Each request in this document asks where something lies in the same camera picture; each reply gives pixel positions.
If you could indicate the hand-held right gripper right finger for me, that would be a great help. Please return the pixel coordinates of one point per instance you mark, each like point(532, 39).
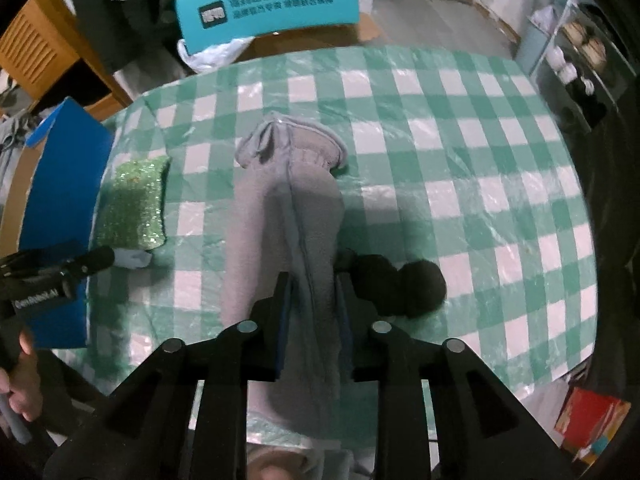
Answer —
point(345, 325)

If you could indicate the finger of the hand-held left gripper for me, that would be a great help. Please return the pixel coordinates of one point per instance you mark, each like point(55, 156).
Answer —
point(95, 260)

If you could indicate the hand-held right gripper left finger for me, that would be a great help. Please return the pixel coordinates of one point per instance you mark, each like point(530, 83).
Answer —
point(282, 330)

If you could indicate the blue cardboard box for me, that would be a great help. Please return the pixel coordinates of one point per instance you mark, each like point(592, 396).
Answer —
point(70, 185)

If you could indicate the grey sweatpants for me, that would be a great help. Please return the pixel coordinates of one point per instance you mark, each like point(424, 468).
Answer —
point(305, 220)

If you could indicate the black soft socks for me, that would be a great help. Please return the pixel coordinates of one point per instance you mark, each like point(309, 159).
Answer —
point(415, 285)

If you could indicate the person's left hand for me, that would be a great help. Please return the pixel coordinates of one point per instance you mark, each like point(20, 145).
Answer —
point(25, 390)

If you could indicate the light blue cloth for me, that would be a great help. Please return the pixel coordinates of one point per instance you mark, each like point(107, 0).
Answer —
point(132, 258)

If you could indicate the green sequin pad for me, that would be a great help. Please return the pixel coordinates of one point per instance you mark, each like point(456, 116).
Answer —
point(132, 200)

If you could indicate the wooden louvred wardrobe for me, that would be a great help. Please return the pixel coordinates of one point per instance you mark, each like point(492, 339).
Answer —
point(45, 40)

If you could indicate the white plastic bag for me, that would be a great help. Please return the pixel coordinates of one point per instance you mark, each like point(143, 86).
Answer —
point(210, 57)

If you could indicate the black hanging jacket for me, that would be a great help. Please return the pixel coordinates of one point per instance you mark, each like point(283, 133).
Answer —
point(115, 20)

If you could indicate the red and yellow box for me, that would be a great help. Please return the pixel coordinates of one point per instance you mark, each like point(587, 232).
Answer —
point(595, 425)

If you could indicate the brown cardboard box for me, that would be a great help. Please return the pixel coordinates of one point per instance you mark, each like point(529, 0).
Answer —
point(310, 42)

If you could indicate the teal printed box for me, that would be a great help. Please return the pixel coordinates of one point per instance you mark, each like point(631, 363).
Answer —
point(300, 5)

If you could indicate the black shoes pair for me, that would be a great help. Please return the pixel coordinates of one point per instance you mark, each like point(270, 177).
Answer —
point(580, 89)

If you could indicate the white shoes pair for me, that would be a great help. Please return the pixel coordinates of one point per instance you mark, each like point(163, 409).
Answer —
point(561, 62)

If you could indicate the light blue cabinet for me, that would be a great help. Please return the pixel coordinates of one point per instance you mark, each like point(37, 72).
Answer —
point(537, 35)

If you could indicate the shoe rack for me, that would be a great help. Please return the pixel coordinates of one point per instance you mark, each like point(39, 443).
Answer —
point(600, 75)

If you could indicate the brown shoes pair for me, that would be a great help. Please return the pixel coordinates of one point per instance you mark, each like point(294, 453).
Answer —
point(582, 40)

